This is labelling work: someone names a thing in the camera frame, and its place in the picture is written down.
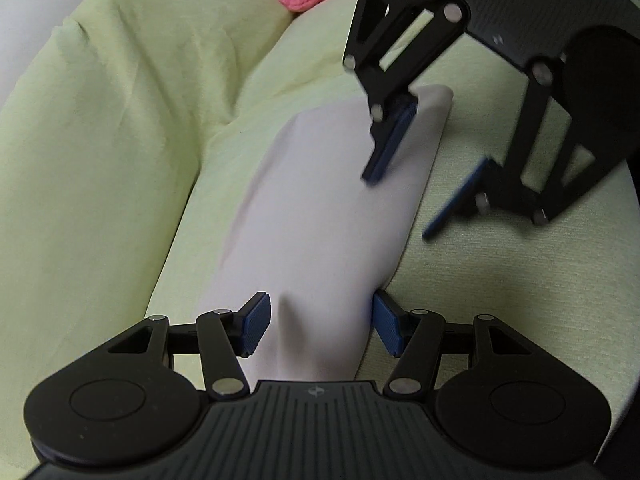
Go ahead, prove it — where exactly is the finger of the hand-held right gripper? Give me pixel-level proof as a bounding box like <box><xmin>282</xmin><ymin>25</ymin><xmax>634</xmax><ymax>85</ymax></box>
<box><xmin>422</xmin><ymin>57</ymin><xmax>628</xmax><ymax>241</ymax></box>
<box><xmin>342</xmin><ymin>0</ymin><xmax>468</xmax><ymax>186</ymax></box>

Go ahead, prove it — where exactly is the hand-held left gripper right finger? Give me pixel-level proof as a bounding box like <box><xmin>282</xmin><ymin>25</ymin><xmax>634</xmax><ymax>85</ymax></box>
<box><xmin>372</xmin><ymin>290</ymin><xmax>538</xmax><ymax>401</ymax></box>

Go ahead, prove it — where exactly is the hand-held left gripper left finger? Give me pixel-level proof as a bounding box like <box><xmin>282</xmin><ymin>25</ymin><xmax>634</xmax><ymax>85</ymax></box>
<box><xmin>107</xmin><ymin>291</ymin><xmax>272</xmax><ymax>401</ymax></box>

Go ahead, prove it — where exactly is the beige garment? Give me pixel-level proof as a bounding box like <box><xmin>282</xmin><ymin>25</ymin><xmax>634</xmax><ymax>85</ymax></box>
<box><xmin>192</xmin><ymin>84</ymin><xmax>456</xmax><ymax>382</ymax></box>

